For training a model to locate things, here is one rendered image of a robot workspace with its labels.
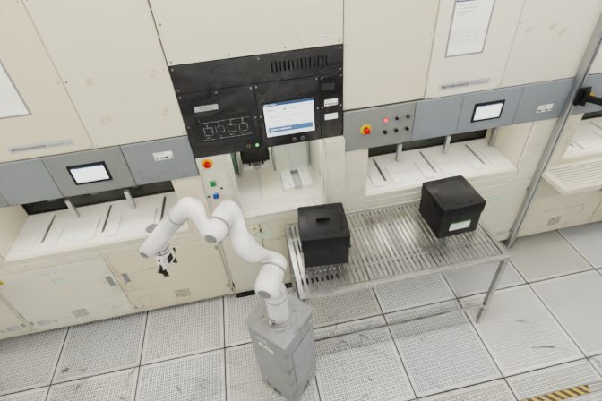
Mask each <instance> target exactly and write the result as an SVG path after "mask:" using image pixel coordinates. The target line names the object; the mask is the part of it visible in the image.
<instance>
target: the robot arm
mask: <svg viewBox="0 0 602 401"><path fill-rule="evenodd" d="M189 218H190V219H191V220H192V221H193V222H194V223H195V225H196V227H197V229H198V231H199V233H200V235H201V236H202V238H203V239H204V240H205V241H206V242H208V243H219V242H220V241H222V240H223V239H224V238H225V236H226V234H227V233H228V232H229V237H230V243H231V246H232V248H233V249H234V250H235V252H236V253H237V254H238V255H239V256H240V257H241V258H242V259H244V260H246V261H248V262H257V261H260V262H261V263H262V268H261V270H260V272H259V275H258V277H257V279H256V282H255V286H254V290H255V293H256V294H257V295H258V296H259V297H261V298H263V299H264V300H265V304H266V306H265V307H264V308H263V311H262V322H263V324H264V325H265V326H266V328H268V329H270V330H273V331H283V330H285V329H288V328H290V327H291V326H292V325H293V323H294V322H295V320H296V317H297V311H296V308H295V306H294V304H293V303H292V302H290V301H289V300H288V293H287V288H286V287H285V285H284V284H283V283H282V281H283V278H284V276H285V273H286V270H287V266H288V263H287V260H286V258H285V257H284V256H283V255H282V254H280V253H278V252H274V251H270V250H267V249H265V248H263V247H261V245H260V244H258V243H257V242H256V241H255V240H254V239H253V237H252V236H251V235H250V234H249V233H248V231H247V228H246V226H245V219H244V215H243V212H242V210H241V209H240V207H239V206H238V205H237V204H236V203H235V202H233V201H232V200H224V201H222V202H221V203H220V204H219V205H218V206H217V207H216V208H215V210H214V211H213V212H212V214H211V216H210V218H207V216H206V211H205V207H204V205H203V203H202V202H201V201H200V200H198V199H196V198H194V197H184V198H182V199H181V200H179V201H178V202H177V203H176V204H175V206H174V207H173V208H172V209H171V210H170V211H169V212H168V213H167V214H166V216H165V217H163V218H162V219H161V220H160V222H159V223H152V224H149V225H147V226H146V227H145V228H144V231H143V232H144V234H145V236H146V238H145V241H144V243H143V244H142V246H141V247H140V249H139V253H140V255H141V256H142V257H143V258H145V259H148V258H151V257H153V256H154V255H155V257H156V261H157V263H158V265H159V269H158V273H160V274H163V276H164V277H169V274H168V272H167V269H168V268H169V267H170V265H171V263H172V262H173V263H177V260H176V248H174V247H173V248H172V247H171V246H170V245H169V243H168V240H169V239H170V238H171V236H172V235H173V234H174V233H175V231H176V230H178V229H179V228H180V227H181V226H182V225H183V224H184V223H185V222H186V221H187V220H188V219H189ZM163 269H165V270H163Z"/></svg>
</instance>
